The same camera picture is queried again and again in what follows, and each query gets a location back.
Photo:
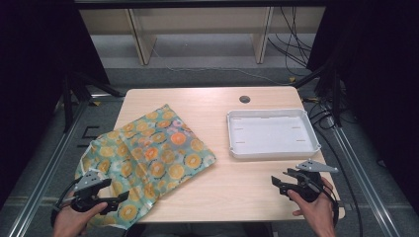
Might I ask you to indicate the person's right hand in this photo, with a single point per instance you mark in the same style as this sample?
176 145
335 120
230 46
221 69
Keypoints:
319 217

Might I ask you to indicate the light wooden shelf frame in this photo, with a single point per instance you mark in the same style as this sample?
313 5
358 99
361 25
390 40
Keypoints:
145 46

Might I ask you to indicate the white plastic tray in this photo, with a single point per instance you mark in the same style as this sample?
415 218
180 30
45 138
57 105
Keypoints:
270 135

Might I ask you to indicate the green orange-patterned plastic bag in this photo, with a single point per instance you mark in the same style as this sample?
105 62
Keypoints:
158 148

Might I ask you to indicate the black metal stand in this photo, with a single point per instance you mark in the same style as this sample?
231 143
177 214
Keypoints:
67 98
336 98

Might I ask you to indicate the person's left hand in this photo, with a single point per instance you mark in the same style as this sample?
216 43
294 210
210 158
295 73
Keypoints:
69 222

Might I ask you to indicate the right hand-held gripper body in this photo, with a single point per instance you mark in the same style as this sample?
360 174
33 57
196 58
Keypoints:
309 187

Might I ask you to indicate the grey round table grommet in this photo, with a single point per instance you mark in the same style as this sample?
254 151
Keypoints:
244 99

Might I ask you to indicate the yellow tape piece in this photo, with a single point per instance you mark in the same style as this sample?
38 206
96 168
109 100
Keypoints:
96 103
292 79

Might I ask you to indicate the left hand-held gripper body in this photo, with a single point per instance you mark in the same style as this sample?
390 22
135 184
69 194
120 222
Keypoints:
86 184

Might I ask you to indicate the aluminium frame rail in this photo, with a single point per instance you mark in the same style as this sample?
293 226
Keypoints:
362 184
49 171

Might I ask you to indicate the dark curtain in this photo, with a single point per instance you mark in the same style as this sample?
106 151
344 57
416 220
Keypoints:
382 82
33 82

